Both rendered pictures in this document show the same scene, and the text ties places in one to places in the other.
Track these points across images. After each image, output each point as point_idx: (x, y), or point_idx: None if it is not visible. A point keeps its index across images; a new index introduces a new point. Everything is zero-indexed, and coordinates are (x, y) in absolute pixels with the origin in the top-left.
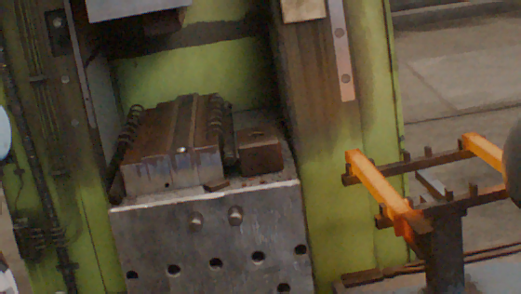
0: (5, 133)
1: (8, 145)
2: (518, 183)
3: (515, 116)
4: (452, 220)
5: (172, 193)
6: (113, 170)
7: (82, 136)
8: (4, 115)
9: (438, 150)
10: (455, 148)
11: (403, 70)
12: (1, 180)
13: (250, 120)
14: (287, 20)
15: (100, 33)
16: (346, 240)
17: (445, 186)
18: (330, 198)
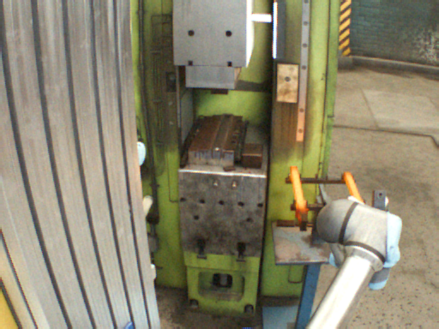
0: (142, 155)
1: (143, 159)
2: (317, 229)
3: (405, 140)
4: None
5: (208, 168)
6: (184, 146)
7: (172, 129)
8: (143, 148)
9: (361, 148)
10: (369, 149)
11: (358, 93)
12: None
13: (255, 133)
14: (278, 99)
15: None
16: (285, 202)
17: (357, 170)
18: (282, 182)
